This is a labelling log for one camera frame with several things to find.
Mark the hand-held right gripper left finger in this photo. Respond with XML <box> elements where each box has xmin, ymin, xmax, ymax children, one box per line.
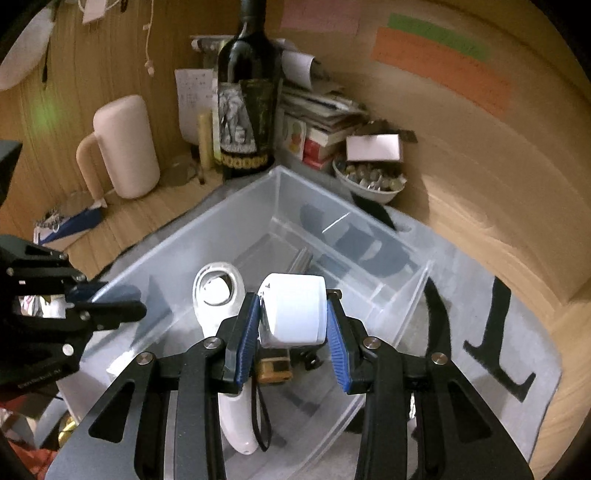
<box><xmin>44</xmin><ymin>292</ymin><xmax>260</xmax><ymax>480</ymax></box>

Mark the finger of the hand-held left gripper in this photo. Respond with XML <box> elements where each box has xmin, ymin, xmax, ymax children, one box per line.
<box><xmin>74</xmin><ymin>299</ymin><xmax>148</xmax><ymax>333</ymax></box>
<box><xmin>67</xmin><ymin>281</ymin><xmax>114</xmax><ymax>305</ymax></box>

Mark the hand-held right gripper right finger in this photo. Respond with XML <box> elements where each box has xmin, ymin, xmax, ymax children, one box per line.
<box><xmin>324</xmin><ymin>290</ymin><xmax>534</xmax><ymax>480</ymax></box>

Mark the white travel adapter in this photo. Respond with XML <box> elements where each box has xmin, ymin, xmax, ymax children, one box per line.
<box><xmin>257</xmin><ymin>273</ymin><xmax>328</xmax><ymax>348</ymax></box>

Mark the white handheld device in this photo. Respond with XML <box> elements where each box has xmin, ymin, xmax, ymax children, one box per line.
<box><xmin>193</xmin><ymin>262</ymin><xmax>259</xmax><ymax>455</ymax></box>

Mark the clear plastic storage bin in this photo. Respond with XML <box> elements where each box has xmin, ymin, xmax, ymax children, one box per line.
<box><xmin>60</xmin><ymin>165</ymin><xmax>435</xmax><ymax>467</ymax></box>

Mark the orange red cloth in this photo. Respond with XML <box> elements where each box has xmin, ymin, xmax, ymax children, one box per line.
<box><xmin>0</xmin><ymin>397</ymin><xmax>63</xmax><ymax>480</ymax></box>

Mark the grey mat with black letters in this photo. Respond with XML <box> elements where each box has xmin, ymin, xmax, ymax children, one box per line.
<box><xmin>37</xmin><ymin>198</ymin><xmax>561</xmax><ymax>480</ymax></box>

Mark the white bowl of small items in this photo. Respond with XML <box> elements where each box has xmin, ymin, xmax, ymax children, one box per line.
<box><xmin>332</xmin><ymin>159</ymin><xmax>408</xmax><ymax>205</ymax></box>

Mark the yellow tube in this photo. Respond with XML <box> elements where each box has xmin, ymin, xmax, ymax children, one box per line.
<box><xmin>198</xmin><ymin>113</ymin><xmax>213</xmax><ymax>176</ymax></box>

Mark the small white box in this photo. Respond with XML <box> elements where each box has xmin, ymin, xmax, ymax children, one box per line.
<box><xmin>346</xmin><ymin>134</ymin><xmax>402</xmax><ymax>163</ymax></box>

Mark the stack of books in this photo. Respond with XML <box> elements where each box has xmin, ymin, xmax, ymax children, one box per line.
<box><xmin>274</xmin><ymin>83</ymin><xmax>370</xmax><ymax>171</ymax></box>

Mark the white handwritten note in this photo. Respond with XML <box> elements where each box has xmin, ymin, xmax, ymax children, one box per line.
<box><xmin>174</xmin><ymin>68</ymin><xmax>218</xmax><ymax>144</ymax></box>

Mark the white hanging pouch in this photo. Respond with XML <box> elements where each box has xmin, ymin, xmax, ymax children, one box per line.
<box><xmin>0</xmin><ymin>4</ymin><xmax>51</xmax><ymax>90</ymax></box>

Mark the white charger plug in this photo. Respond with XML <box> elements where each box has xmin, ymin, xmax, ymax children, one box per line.
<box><xmin>82</xmin><ymin>0</ymin><xmax>122</xmax><ymax>24</ymax></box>

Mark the dark wine bottle elephant label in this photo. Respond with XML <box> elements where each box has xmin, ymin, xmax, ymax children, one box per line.
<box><xmin>216</xmin><ymin>0</ymin><xmax>283</xmax><ymax>183</ymax></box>

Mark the rolled paper magazine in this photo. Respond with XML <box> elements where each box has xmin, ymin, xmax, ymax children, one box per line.
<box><xmin>190</xmin><ymin>34</ymin><xmax>319</xmax><ymax>88</ymax></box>

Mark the orange sticky note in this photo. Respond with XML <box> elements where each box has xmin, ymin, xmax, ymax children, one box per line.
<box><xmin>372</xmin><ymin>27</ymin><xmax>513</xmax><ymax>118</ymax></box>

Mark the green sticky note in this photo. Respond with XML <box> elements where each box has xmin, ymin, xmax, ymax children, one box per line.
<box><xmin>387</xmin><ymin>13</ymin><xmax>492</xmax><ymax>63</ymax></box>

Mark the pink sticky note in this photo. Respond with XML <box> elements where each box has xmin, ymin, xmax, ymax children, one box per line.
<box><xmin>281</xmin><ymin>0</ymin><xmax>361</xmax><ymax>34</ymax></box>

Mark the beaded bracelet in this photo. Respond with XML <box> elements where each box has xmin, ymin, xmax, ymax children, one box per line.
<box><xmin>34</xmin><ymin>210</ymin><xmax>63</xmax><ymax>232</ymax></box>

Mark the pink mug with handle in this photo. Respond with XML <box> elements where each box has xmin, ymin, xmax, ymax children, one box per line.
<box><xmin>76</xmin><ymin>95</ymin><xmax>161</xmax><ymax>200</ymax></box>

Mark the white cable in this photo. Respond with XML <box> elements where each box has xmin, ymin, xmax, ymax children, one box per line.
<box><xmin>142</xmin><ymin>0</ymin><xmax>156</xmax><ymax>75</ymax></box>

